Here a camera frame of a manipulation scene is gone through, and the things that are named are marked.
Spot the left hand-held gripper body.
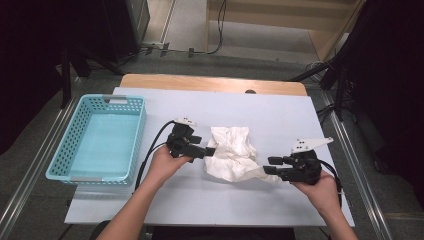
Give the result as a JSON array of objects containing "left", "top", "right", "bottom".
[{"left": 165, "top": 117, "right": 202, "bottom": 160}]

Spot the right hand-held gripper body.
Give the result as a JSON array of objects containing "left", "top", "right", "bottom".
[{"left": 285, "top": 137, "right": 334, "bottom": 186}]

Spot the white baby romper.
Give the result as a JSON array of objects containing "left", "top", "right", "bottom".
[{"left": 203, "top": 125, "right": 285, "bottom": 184}]

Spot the light blue plastic basket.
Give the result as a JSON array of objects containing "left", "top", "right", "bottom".
[{"left": 44, "top": 93, "right": 148, "bottom": 186}]

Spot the person's left hand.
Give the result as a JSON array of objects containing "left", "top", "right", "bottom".
[{"left": 145, "top": 144, "right": 195, "bottom": 192}]

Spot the person's right hand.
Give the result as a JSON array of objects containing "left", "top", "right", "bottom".
[{"left": 292, "top": 170, "right": 343, "bottom": 215}]

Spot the black metal stand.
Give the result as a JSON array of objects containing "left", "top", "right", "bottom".
[
  {"left": 59, "top": 39, "right": 125, "bottom": 110},
  {"left": 289, "top": 0, "right": 371, "bottom": 123}
]

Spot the person's dark clothing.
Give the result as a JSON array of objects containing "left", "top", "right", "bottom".
[{"left": 146, "top": 226, "right": 296, "bottom": 240}]

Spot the black curtain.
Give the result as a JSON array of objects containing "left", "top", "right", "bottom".
[
  {"left": 346, "top": 0, "right": 424, "bottom": 209},
  {"left": 0, "top": 0, "right": 113, "bottom": 157}
]

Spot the black cabinet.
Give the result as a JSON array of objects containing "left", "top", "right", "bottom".
[{"left": 99, "top": 0, "right": 152, "bottom": 65}]

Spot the right hand-held gripper black cable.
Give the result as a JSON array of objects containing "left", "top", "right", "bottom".
[{"left": 318, "top": 159, "right": 344, "bottom": 208}]

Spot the hand-held gripper black cable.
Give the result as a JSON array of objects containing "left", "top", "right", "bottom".
[
  {"left": 134, "top": 120, "right": 177, "bottom": 194},
  {"left": 318, "top": 159, "right": 344, "bottom": 208}
]

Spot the left hand-held gripper black cable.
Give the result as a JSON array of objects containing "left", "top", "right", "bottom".
[{"left": 134, "top": 120, "right": 177, "bottom": 194}]

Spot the aluminium frame rail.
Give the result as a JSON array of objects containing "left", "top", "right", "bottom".
[
  {"left": 318, "top": 88, "right": 396, "bottom": 240},
  {"left": 0, "top": 77, "right": 86, "bottom": 240}
]

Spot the black floor cable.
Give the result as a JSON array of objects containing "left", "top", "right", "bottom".
[{"left": 199, "top": 0, "right": 228, "bottom": 56}]

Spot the wooden shelf frame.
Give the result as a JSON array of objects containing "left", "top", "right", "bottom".
[{"left": 204, "top": 0, "right": 368, "bottom": 63}]

